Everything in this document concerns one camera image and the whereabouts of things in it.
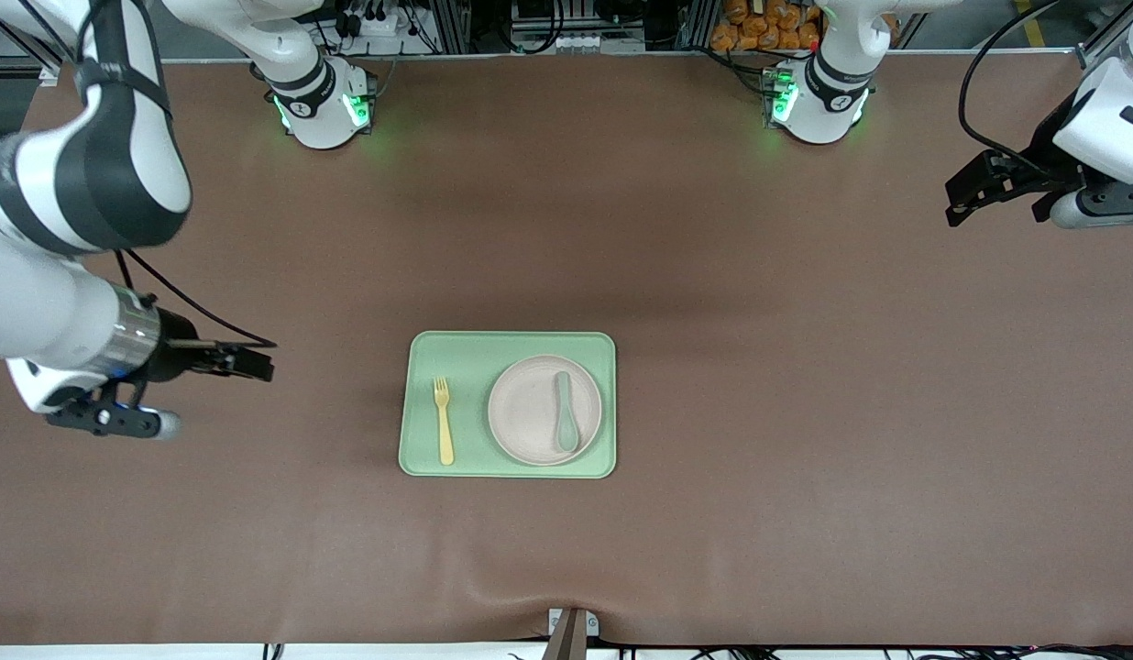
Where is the yellow plastic fork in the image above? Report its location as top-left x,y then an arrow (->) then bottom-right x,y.
433,376 -> 457,467

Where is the beige round plate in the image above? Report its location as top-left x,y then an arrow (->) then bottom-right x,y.
487,355 -> 604,468

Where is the brown table mat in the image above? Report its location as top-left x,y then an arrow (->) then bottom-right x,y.
0,50 -> 1133,647

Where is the light green rectangular tray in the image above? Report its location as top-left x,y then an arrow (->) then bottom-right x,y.
399,331 -> 617,479

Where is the pile of orange objects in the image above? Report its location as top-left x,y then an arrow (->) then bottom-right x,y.
710,0 -> 822,53

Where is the sage green plastic spoon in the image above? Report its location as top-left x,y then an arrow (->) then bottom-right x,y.
554,370 -> 581,455

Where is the white power strip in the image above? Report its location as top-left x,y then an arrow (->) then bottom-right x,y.
333,0 -> 439,39

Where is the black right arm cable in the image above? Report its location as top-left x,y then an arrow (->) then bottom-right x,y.
114,247 -> 279,350

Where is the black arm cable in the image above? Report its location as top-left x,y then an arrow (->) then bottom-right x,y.
957,0 -> 1081,159
114,247 -> 279,350

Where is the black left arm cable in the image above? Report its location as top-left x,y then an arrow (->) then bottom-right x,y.
957,0 -> 1081,159

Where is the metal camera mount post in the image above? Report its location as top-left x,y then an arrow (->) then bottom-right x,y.
541,608 -> 600,660

